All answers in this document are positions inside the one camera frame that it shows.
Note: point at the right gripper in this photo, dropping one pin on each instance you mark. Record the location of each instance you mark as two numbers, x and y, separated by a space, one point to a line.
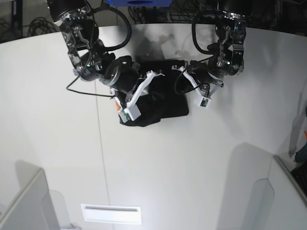
121 75

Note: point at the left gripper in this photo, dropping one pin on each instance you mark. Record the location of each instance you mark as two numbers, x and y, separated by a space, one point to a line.
202 75

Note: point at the black T-shirt with print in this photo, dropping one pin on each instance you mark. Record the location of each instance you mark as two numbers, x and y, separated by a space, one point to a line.
161 101

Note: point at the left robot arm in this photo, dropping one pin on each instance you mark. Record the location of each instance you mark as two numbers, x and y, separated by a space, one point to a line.
227 54

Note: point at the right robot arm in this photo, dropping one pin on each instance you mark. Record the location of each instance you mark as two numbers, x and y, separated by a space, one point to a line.
91 59

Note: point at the blue box at top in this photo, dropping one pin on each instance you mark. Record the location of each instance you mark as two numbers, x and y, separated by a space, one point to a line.
138 3

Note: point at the black keyboard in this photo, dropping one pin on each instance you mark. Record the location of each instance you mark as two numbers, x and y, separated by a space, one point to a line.
300 176

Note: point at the grey cabinet lower left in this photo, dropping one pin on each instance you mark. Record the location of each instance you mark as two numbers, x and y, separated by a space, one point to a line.
32 209

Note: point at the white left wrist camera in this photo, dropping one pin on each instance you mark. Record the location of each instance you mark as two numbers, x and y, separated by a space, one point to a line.
201 101

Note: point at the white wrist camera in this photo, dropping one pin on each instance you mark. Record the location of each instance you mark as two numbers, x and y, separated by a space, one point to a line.
201 101
129 114

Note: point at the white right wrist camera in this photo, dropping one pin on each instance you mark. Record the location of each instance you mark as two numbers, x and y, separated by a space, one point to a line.
129 114

